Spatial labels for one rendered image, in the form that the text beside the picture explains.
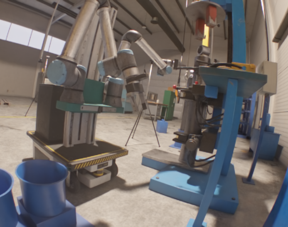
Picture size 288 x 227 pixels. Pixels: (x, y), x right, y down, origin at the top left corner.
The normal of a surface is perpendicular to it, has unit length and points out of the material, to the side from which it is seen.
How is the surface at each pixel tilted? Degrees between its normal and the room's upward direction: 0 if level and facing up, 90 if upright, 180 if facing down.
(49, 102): 90
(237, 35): 90
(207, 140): 90
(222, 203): 90
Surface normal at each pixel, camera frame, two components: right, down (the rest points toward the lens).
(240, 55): -0.47, -0.02
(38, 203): 0.34, 0.11
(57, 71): -0.14, 0.13
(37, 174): 0.76, 0.16
